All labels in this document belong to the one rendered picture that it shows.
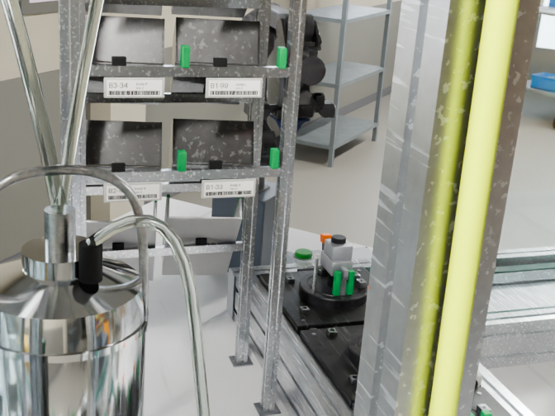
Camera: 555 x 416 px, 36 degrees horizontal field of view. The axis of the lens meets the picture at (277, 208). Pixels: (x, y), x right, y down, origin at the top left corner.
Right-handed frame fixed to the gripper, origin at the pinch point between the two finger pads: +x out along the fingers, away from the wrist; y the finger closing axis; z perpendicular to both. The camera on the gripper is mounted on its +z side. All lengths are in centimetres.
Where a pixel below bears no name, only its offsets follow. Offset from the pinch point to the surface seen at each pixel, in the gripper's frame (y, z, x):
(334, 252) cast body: 3.3, 22.6, 18.2
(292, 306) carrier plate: -5.1, 23.9, 28.4
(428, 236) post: -40, 131, -31
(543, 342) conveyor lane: 45, 36, 35
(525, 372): 40, 39, 39
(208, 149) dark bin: -26.5, 35.9, -7.3
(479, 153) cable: -39, 133, -36
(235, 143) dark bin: -22.1, 36.1, -8.4
